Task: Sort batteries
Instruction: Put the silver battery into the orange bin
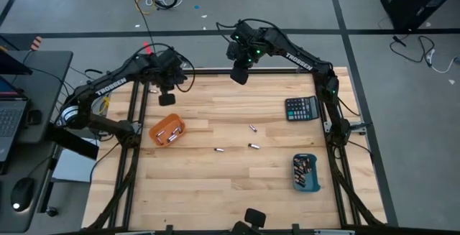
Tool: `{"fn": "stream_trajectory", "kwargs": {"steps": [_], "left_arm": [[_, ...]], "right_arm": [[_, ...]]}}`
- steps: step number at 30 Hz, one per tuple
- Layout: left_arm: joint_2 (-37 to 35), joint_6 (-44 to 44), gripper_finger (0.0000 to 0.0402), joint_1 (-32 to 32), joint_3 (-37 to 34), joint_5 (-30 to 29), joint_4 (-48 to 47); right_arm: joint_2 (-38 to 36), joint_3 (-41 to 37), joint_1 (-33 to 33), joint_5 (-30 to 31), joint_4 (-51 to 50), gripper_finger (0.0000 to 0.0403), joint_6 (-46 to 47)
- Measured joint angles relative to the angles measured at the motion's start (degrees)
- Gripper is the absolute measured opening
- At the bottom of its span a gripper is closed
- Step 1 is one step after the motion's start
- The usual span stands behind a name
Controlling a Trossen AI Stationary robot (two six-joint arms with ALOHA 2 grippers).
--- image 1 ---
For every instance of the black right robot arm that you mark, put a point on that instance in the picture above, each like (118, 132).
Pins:
(284, 42)

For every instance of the silver mounting bracket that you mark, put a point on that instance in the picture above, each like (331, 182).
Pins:
(359, 129)

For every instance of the black computer tower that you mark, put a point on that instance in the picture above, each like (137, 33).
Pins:
(417, 1)

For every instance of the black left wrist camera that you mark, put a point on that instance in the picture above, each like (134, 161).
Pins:
(167, 99)

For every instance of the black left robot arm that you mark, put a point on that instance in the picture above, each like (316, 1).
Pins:
(133, 68)

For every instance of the Energizer AA battery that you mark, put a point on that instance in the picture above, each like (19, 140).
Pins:
(253, 146)

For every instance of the white panel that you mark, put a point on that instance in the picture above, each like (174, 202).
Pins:
(73, 166)

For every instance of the dark grey side desk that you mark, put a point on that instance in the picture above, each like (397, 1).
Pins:
(46, 77)

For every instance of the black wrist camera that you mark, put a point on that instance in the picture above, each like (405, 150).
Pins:
(239, 75)
(167, 99)

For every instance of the orange striped marker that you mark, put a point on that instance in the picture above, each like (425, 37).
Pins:
(36, 43)

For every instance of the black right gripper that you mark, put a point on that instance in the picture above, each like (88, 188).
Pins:
(246, 46)

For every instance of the black calculator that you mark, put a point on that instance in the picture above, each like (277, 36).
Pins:
(302, 108)

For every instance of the black laptop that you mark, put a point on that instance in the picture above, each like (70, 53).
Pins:
(9, 120)

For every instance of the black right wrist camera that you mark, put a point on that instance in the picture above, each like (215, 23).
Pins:
(239, 75)

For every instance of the yellow connector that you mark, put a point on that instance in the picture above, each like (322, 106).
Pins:
(105, 103)

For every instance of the black flat bar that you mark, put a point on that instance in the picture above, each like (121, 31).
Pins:
(72, 139)

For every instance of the teal plastic bin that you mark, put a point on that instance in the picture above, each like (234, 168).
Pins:
(314, 181)

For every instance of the black table-level camera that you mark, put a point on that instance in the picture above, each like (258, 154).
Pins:
(255, 217)

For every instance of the black copper-top AA battery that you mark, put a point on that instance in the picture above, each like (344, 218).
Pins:
(308, 162)
(300, 177)
(302, 163)
(301, 183)
(299, 170)
(296, 162)

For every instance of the black computer mouse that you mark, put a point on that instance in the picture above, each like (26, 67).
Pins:
(22, 193)

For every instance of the black monitor back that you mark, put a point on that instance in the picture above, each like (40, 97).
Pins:
(14, 66)

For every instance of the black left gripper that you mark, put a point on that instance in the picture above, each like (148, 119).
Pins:
(167, 68)

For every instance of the black aluminium table frame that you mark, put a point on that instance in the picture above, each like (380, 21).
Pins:
(273, 71)

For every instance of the orange plastic bin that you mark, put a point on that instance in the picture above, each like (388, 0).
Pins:
(169, 121)

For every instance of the black caster wheel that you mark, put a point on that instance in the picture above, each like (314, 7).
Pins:
(52, 211)

